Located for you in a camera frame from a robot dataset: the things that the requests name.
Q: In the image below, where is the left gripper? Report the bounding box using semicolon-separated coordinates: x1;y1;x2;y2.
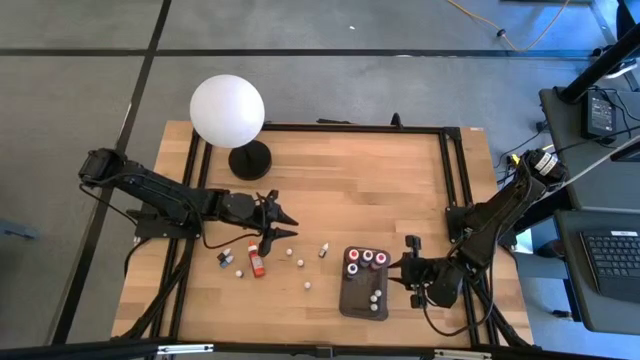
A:
249;188;300;257

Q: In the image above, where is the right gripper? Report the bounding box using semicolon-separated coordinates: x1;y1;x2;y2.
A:
387;234;464;310

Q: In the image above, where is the dark translucent plastic bin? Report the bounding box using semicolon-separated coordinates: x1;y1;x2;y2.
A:
338;245;392;322

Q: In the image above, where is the large red colouring bottle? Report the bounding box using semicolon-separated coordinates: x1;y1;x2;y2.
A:
248;240;267;279

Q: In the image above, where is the white globe table lamp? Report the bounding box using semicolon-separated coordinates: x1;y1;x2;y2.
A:
189;73;274;182

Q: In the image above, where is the yellow power plug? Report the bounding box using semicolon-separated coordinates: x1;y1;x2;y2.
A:
509;144;554;167

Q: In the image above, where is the grey desk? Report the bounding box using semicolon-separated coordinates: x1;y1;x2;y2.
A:
538;85;640;212
553;208;640;336

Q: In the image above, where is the black laptop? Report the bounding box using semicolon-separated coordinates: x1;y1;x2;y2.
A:
579;229;640;305

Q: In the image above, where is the black crossbar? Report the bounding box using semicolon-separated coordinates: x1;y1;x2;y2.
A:
0;338;640;360

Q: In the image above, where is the black power adapter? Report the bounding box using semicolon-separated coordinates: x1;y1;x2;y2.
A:
582;88;618;141

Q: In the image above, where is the black pole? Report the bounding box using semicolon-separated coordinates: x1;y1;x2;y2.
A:
563;23;640;105

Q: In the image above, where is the silver bracket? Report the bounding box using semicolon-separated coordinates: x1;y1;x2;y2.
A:
156;343;215;357
433;348;494;360

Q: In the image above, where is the black aluminium table frame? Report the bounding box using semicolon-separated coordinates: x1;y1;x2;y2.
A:
112;122;534;351

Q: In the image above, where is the yellow extension cable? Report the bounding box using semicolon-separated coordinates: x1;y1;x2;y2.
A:
447;0;571;54

